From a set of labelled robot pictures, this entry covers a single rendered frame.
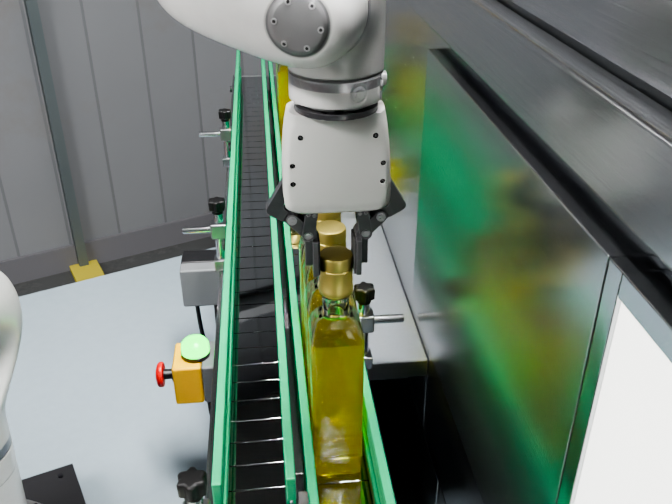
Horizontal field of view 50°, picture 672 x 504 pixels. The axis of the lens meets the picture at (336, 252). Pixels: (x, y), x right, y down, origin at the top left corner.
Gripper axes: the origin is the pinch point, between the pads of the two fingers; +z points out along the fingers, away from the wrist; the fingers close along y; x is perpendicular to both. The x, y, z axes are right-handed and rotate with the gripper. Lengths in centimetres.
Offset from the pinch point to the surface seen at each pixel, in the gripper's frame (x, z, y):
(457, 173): -1.4, -7.4, -12.1
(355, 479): 3.4, 28.4, -1.9
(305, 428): 3.5, 19.9, 3.7
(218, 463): 7.8, 19.9, 12.9
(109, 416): -44, 58, 39
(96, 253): -234, 128, 88
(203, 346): -28.1, 31.5, 17.7
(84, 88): -238, 52, 81
